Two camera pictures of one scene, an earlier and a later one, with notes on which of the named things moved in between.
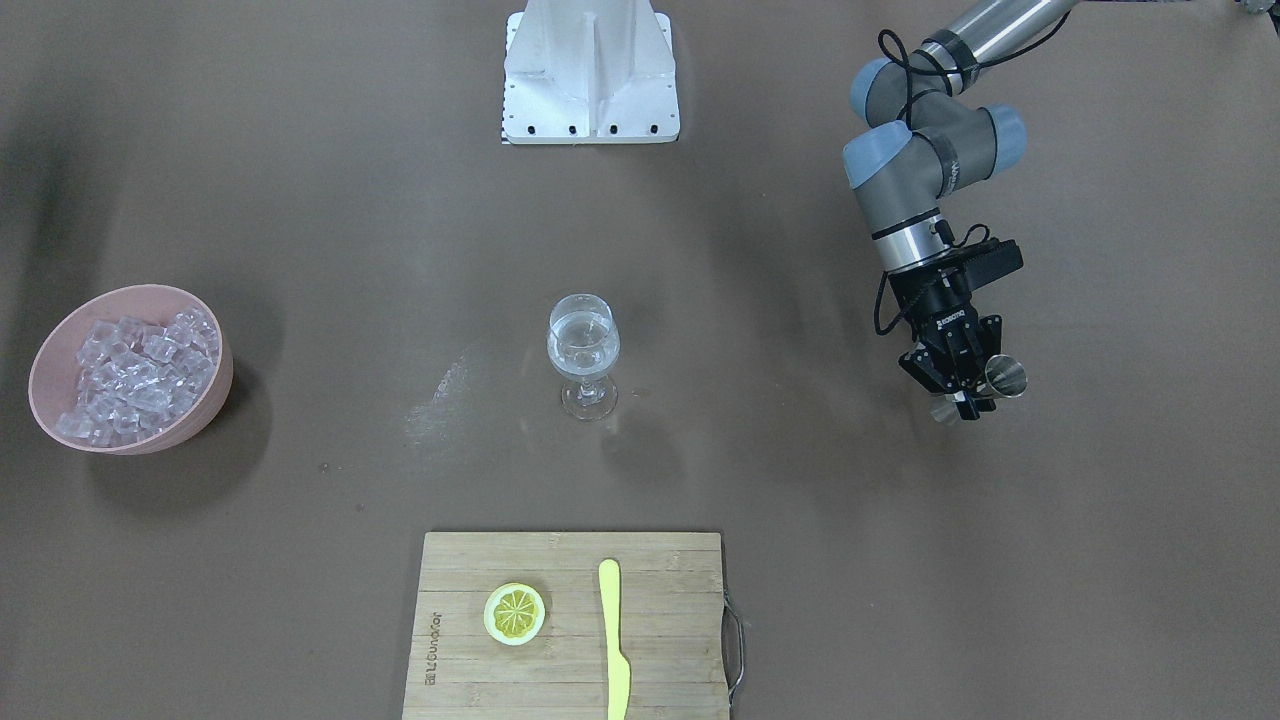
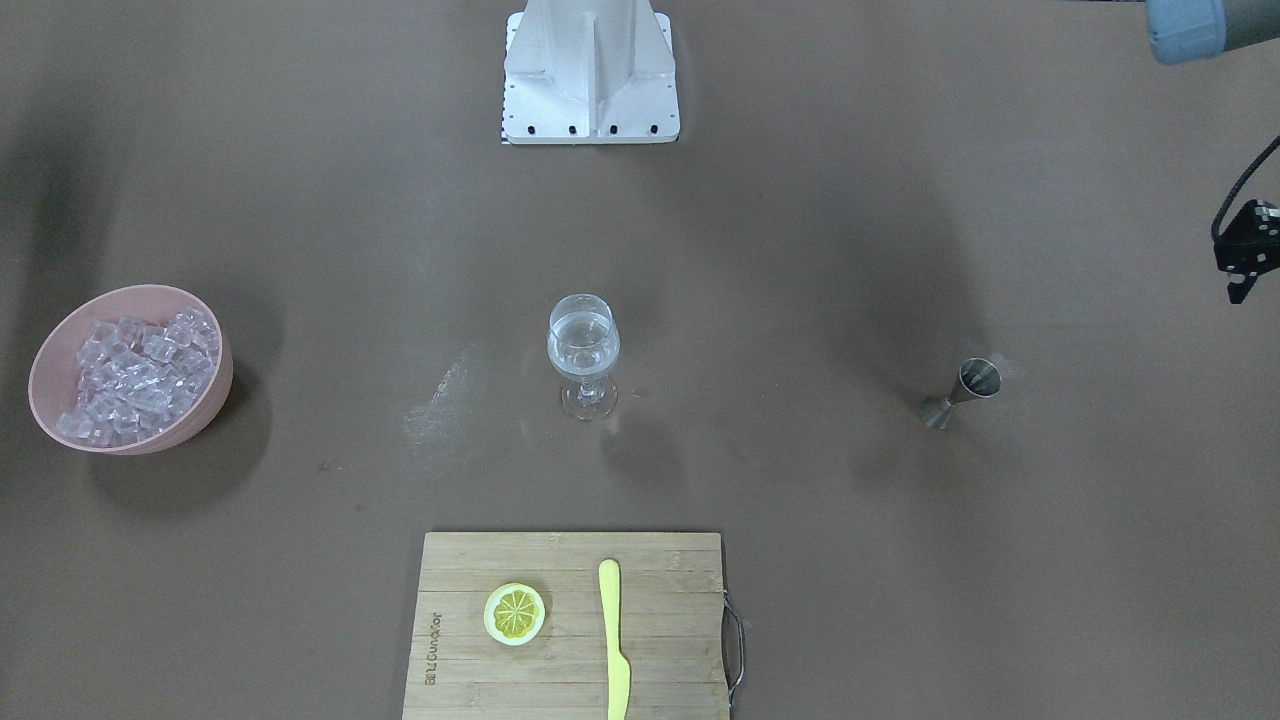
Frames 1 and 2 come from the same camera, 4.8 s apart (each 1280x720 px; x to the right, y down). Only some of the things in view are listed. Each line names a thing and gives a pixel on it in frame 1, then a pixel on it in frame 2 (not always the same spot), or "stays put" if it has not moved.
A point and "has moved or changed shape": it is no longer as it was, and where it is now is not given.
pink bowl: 54,381 stays put
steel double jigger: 1005,377 has moved or changed shape
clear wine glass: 584,340 stays put
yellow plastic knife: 619,672 stays put
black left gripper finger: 930,369 to 1249,247
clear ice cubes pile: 134,377 stays put
